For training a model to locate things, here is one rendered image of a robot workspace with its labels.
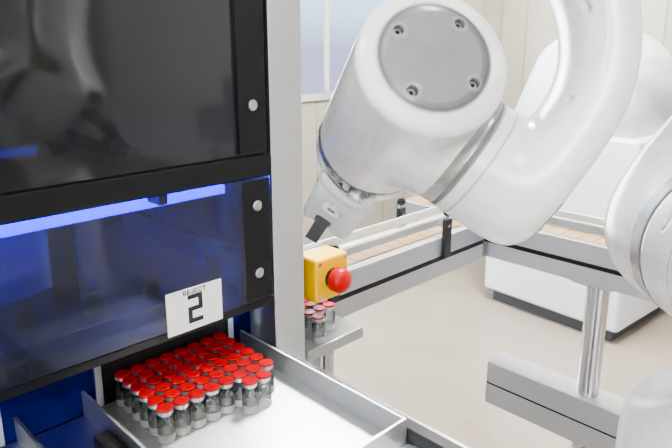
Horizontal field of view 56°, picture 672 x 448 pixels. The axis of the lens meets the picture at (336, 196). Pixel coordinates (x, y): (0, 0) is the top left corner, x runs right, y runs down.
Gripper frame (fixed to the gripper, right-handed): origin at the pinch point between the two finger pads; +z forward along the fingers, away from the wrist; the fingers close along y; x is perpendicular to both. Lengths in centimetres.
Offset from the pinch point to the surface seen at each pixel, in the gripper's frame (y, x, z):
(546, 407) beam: 9, -73, 91
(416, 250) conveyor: 19, -22, 69
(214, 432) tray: -27.6, -3.0, 25.7
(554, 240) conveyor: 39, -49, 70
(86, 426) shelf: -35.4, 11.4, 29.9
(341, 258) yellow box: 3.0, -6.9, 39.3
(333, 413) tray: -18.1, -15.4, 26.8
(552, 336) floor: 62, -127, 223
